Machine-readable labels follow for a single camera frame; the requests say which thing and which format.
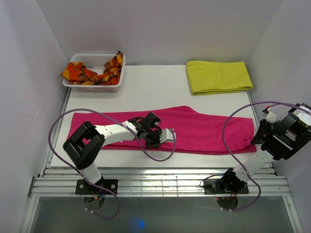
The pink trousers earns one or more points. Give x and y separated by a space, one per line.
195 132

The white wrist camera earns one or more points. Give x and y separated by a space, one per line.
167 135
269 115

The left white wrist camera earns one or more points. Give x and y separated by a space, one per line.
167 135

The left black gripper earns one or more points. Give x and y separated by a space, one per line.
158 132

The orange patterned trousers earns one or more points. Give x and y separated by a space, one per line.
97 75

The folded yellow trousers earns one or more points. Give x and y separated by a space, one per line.
207 78

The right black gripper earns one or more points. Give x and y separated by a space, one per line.
263 130

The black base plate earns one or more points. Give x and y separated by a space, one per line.
84 188
209 187

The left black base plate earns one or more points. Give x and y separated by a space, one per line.
84 188

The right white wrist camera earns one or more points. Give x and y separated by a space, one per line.
269 115

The white plastic basket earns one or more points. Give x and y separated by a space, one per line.
97 72

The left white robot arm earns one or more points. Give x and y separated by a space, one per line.
84 144

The aluminium frame rail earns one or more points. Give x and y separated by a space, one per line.
145 182

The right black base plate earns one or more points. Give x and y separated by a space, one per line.
209 187

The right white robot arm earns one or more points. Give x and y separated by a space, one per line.
278 139

